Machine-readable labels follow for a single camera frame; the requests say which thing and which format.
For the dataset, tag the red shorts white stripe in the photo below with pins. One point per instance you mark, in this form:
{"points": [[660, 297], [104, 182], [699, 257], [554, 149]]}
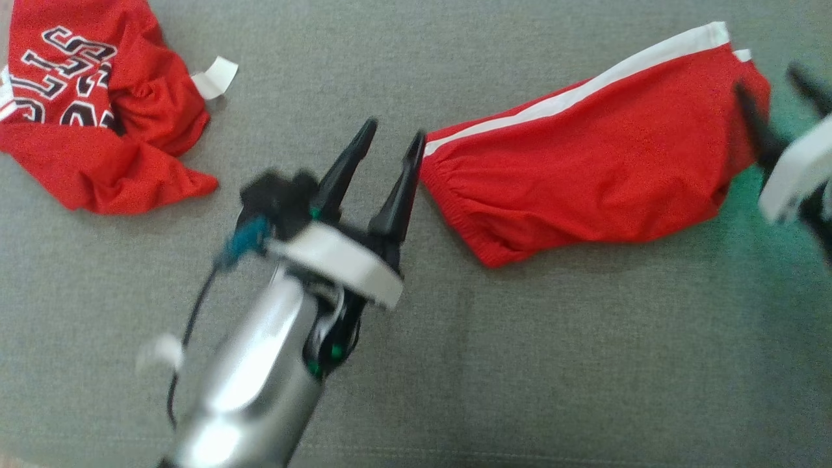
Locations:
{"points": [[585, 169]]}

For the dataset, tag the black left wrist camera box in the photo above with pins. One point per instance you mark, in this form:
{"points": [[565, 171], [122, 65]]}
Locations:
{"points": [[279, 198]]}

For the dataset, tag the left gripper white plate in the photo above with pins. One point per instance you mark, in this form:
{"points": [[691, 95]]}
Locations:
{"points": [[338, 260]]}

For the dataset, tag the red basketball jersey white sleeves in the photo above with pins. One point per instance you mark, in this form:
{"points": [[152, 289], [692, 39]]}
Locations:
{"points": [[130, 156]]}

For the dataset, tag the grey fabric sofa seat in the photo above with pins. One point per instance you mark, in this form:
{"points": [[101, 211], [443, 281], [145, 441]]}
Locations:
{"points": [[455, 357]]}

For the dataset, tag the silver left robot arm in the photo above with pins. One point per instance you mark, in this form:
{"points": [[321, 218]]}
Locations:
{"points": [[260, 390]]}

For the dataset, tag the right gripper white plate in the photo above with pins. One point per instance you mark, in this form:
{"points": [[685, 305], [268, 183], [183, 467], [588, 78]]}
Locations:
{"points": [[803, 169]]}

